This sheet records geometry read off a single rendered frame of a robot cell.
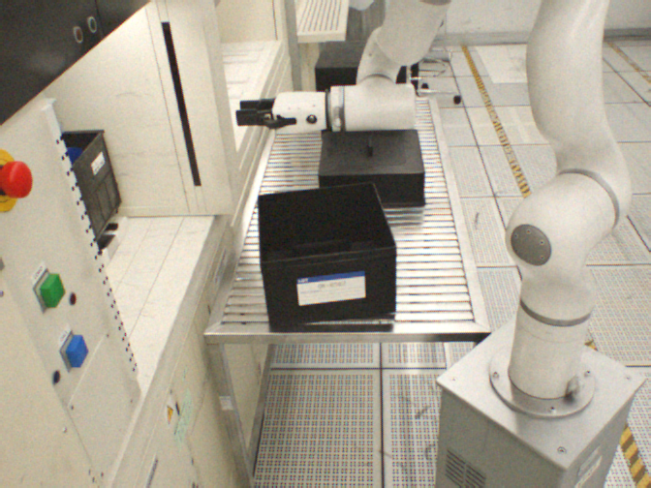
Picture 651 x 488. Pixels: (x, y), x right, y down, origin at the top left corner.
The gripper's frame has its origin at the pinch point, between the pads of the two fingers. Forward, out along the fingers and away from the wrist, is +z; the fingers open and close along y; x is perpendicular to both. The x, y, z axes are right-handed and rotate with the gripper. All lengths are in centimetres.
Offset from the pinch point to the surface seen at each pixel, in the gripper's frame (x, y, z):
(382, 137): -33, 57, -27
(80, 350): -9, -55, 14
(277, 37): -31, 160, 16
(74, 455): -19, -63, 16
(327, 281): -32.0, -11.6, -13.8
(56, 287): 2, -55, 14
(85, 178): -11.6, -2.4, 34.8
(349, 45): -18, 100, -17
